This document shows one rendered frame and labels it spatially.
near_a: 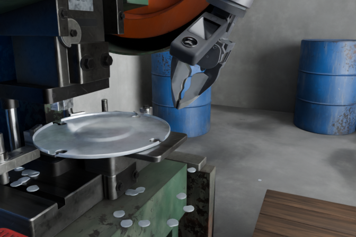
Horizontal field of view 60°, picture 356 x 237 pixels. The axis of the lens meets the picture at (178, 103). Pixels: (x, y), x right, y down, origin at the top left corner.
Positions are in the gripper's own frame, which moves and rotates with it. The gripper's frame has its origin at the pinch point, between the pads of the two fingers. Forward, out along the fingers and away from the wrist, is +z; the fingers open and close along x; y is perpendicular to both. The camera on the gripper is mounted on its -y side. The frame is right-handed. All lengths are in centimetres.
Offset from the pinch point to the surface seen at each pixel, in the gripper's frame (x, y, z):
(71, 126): 21.2, 1.4, 19.0
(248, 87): 11, 333, 74
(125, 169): 4.8, 0.8, 20.2
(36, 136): 23.4, -6.5, 20.0
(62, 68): 23.2, -4.6, 3.9
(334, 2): -26, 329, -52
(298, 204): -44, 62, 37
